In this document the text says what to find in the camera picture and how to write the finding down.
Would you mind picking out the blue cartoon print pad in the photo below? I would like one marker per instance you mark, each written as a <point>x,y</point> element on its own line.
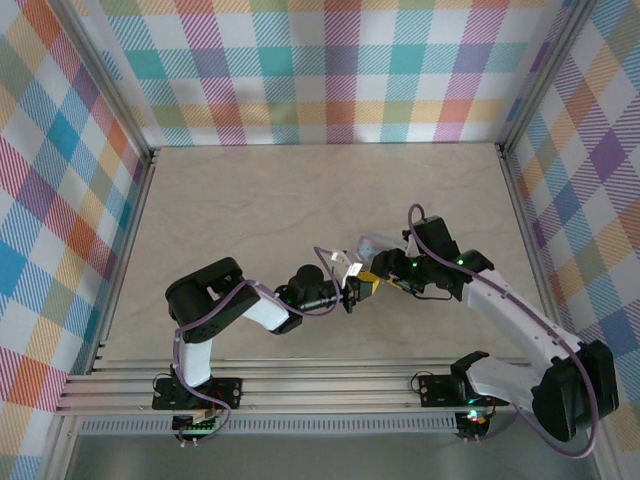
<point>370,246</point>

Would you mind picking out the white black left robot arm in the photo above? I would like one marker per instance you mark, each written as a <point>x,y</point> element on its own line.
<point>195,360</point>

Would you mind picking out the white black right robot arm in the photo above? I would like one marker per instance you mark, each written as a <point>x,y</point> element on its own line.
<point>515,315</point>

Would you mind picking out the black controller board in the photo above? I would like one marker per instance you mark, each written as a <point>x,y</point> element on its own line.
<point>192,426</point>
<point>475,424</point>

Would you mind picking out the aluminium side rail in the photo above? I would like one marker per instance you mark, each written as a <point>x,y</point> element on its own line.
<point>127,250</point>
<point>536,250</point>

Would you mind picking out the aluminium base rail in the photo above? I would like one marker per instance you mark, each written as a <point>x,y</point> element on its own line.
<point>325,385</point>

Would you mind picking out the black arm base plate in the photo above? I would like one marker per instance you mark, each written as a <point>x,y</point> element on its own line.
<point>437,390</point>
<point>230,390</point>

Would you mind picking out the aluminium frame post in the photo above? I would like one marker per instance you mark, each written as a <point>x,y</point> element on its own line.
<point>102,77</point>
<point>547,75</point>

